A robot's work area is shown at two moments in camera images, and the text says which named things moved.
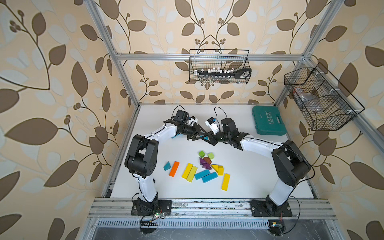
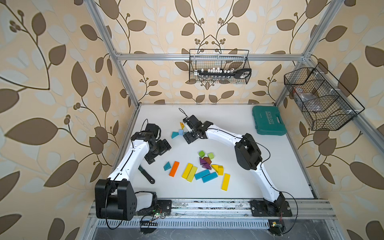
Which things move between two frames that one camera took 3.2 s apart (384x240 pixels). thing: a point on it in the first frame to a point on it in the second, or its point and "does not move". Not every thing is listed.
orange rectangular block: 174,169 does not move
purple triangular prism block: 202,161 does not move
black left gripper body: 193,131 to 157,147
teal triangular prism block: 167,166 does not move
